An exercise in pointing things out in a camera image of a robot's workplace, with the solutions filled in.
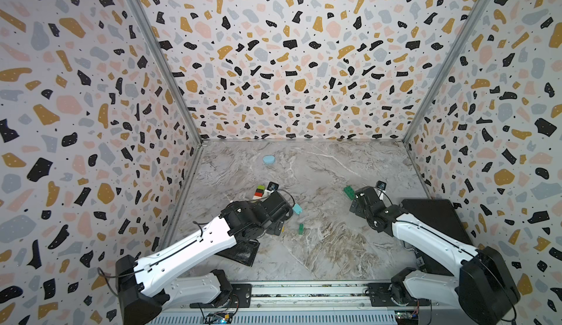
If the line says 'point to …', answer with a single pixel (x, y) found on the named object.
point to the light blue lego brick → (297, 208)
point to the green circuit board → (220, 318)
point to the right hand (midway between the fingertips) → (364, 205)
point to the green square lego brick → (301, 228)
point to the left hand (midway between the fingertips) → (269, 216)
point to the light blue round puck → (268, 159)
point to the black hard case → (441, 214)
